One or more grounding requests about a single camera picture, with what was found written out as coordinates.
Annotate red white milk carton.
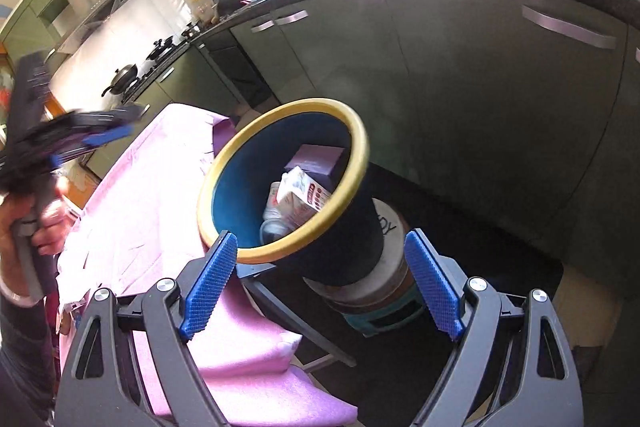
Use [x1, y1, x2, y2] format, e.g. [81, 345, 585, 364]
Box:
[277, 167, 332, 229]

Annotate pink cardboard box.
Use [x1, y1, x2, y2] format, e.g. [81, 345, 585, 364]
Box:
[284, 144, 348, 192]

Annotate white pill bottle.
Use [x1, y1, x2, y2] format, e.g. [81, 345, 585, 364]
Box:
[259, 182, 292, 245]

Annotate person left hand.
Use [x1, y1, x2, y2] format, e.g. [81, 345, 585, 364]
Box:
[1, 176, 72, 307]

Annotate round stool under bin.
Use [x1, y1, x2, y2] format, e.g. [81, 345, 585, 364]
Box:
[304, 198, 425, 338]

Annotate black wok with lid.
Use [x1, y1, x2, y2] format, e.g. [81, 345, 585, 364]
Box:
[101, 64, 138, 98]

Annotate pink floral tablecloth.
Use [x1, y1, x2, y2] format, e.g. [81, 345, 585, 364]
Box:
[55, 103, 358, 426]

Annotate blue bin with yellow rim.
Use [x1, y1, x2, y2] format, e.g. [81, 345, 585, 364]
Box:
[198, 98, 384, 286]

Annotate small black pan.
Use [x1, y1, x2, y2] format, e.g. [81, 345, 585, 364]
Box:
[146, 36, 176, 64]

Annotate steel range hood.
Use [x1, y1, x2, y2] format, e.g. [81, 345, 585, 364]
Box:
[55, 0, 148, 56]

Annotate green lower cabinets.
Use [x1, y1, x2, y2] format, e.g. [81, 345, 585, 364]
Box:
[84, 0, 640, 298]

